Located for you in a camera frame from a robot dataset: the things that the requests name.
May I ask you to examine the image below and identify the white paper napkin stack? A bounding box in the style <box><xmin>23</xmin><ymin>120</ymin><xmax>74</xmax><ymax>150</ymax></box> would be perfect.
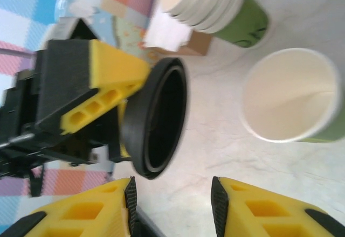
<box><xmin>142</xmin><ymin>6</ymin><xmax>192</xmax><ymax>52</ymax></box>

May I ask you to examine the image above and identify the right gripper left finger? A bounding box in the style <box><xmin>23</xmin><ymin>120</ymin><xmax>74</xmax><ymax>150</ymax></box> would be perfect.
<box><xmin>0</xmin><ymin>176</ymin><xmax>138</xmax><ymax>237</ymax></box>

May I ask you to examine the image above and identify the brown cardboard tray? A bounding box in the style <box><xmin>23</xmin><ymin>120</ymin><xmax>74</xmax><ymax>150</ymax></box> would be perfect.
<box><xmin>147</xmin><ymin>29</ymin><xmax>213</xmax><ymax>57</ymax></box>

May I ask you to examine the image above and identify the pale green paper bag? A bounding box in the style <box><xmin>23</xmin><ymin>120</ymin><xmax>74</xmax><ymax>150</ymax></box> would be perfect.
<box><xmin>93</xmin><ymin>5</ymin><xmax>156</xmax><ymax>69</ymax></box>

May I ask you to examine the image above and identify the black plastic cup lid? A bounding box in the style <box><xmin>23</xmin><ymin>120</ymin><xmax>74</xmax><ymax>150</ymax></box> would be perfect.
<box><xmin>120</xmin><ymin>57</ymin><xmax>189</xmax><ymax>180</ymax></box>

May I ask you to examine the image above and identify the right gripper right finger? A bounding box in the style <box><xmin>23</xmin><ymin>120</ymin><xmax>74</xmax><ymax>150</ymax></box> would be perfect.
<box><xmin>211</xmin><ymin>176</ymin><xmax>345</xmax><ymax>237</ymax></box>

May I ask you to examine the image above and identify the green paper cup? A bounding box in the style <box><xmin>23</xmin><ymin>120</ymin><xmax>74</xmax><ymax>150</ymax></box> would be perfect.
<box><xmin>175</xmin><ymin>0</ymin><xmax>238</xmax><ymax>29</ymax></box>
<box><xmin>188</xmin><ymin>0</ymin><xmax>271</xmax><ymax>51</ymax></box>
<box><xmin>167</xmin><ymin>0</ymin><xmax>230</xmax><ymax>24</ymax></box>
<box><xmin>239</xmin><ymin>47</ymin><xmax>345</xmax><ymax>144</ymax></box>

